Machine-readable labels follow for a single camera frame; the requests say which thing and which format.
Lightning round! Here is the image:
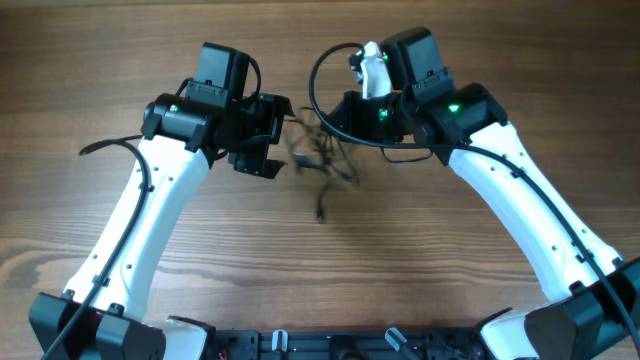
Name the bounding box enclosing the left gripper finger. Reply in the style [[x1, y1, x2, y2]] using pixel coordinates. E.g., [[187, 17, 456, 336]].
[[274, 96, 295, 118], [257, 159, 285, 179]]

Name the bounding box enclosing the black USB cable long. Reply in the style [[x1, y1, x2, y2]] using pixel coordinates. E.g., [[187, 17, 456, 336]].
[[287, 107, 361, 224]]

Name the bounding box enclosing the black USB cable short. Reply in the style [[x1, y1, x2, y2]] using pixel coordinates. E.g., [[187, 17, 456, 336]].
[[283, 106, 360, 186]]

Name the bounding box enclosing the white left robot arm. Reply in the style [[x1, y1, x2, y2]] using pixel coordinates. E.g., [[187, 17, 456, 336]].
[[29, 94, 293, 359]]

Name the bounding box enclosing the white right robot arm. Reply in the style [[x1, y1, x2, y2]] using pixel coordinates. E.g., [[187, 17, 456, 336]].
[[319, 83, 639, 359]]

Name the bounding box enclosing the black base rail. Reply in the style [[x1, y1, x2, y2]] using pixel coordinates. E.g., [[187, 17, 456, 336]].
[[204, 328, 489, 360]]

